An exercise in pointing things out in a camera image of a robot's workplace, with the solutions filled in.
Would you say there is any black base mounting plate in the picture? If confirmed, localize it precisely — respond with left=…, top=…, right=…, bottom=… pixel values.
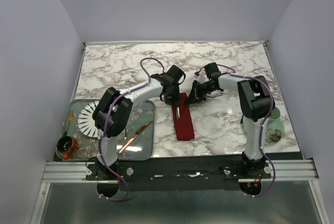
left=86, top=155, right=271, bottom=191

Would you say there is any teal floral serving tray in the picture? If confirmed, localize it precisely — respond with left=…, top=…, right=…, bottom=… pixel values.
left=59, top=99, right=156, bottom=161

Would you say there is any rose gold knife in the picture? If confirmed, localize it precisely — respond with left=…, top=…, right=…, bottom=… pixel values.
left=118, top=121, right=152, bottom=154

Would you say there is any light green plate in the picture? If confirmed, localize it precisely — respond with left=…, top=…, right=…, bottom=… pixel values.
left=243, top=115, right=285, bottom=146

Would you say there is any black and orange cup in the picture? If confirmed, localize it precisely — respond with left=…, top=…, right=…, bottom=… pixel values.
left=56, top=136, right=78, bottom=160

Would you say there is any light green cup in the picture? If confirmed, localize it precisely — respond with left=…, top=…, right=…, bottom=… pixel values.
left=267, top=107, right=281, bottom=128

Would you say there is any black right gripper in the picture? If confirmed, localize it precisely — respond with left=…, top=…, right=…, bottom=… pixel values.
left=185, top=80, right=217, bottom=105

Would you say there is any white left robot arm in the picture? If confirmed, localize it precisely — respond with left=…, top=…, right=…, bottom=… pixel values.
left=92, top=65, right=186, bottom=180

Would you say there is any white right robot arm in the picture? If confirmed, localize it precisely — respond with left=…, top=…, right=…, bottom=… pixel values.
left=186, top=62, right=275, bottom=178

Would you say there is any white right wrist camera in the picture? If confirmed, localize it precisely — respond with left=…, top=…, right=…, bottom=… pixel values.
left=195, top=73, right=207, bottom=84

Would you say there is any silver table knife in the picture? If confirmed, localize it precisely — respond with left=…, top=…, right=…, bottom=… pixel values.
left=175, top=107, right=180, bottom=120

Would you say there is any dark red cloth napkin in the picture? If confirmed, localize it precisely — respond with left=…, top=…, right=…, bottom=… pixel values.
left=171, top=92, right=195, bottom=141

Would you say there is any aluminium frame rail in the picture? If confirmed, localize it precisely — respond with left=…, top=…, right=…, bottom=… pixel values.
left=42, top=159, right=319, bottom=183

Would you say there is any gold fork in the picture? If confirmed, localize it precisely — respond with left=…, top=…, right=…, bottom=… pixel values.
left=63, top=111, right=74, bottom=136

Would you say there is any blue striped white plate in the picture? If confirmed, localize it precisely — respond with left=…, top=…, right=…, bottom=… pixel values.
left=77, top=100, right=99, bottom=138

